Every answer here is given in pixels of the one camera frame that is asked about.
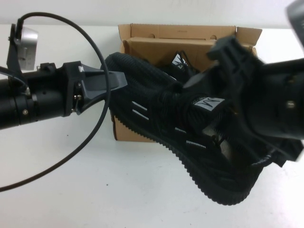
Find brown cardboard shoe box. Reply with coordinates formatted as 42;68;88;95
110;23;263;143

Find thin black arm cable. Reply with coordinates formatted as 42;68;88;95
0;66;29;94

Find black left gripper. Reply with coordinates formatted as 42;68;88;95
27;60;127;119

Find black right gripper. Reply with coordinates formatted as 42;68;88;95
182;35;260;113

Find black knit sneaker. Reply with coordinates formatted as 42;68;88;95
163;49;205;76
104;51;304;198

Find black left camera cable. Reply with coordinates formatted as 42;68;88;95
0;13;112;193

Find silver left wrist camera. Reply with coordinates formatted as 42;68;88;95
7;22;38;72

